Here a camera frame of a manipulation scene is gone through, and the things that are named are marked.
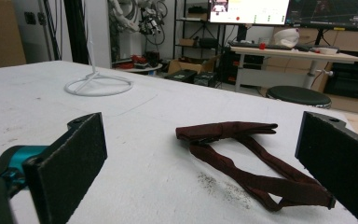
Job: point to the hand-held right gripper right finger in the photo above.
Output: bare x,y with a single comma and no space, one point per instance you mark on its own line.
338,161

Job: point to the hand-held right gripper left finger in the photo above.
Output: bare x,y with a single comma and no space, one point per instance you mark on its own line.
68,168

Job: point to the dark red bow tie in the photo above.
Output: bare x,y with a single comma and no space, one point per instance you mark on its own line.
230,130

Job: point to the round black stool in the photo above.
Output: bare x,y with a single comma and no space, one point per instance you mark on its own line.
298,95

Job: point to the white bowl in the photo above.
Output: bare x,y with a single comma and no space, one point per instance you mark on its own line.
325,50

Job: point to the light wooden desk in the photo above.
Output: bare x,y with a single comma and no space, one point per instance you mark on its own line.
295,56

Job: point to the round low table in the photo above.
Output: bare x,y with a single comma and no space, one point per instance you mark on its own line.
140,67

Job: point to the white cap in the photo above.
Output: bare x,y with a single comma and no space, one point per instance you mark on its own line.
286,37

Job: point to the small red object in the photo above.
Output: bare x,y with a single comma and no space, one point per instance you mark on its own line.
262,46

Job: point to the black keyboard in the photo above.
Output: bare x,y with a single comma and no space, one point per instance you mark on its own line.
258,45

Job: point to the black case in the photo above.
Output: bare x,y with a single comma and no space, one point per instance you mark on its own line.
181,75

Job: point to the dark computer monitor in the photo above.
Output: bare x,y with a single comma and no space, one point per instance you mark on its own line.
332,14

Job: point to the brown cardboard panel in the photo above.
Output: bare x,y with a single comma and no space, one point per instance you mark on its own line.
0,34

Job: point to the open cardboard box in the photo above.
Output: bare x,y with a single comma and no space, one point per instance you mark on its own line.
189,65

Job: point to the bright computer monitor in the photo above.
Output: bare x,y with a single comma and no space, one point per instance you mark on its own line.
248,11

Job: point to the black metal shelf rack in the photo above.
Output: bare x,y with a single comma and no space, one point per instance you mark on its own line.
195,31

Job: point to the black metal post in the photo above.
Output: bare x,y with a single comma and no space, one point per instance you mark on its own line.
76,31

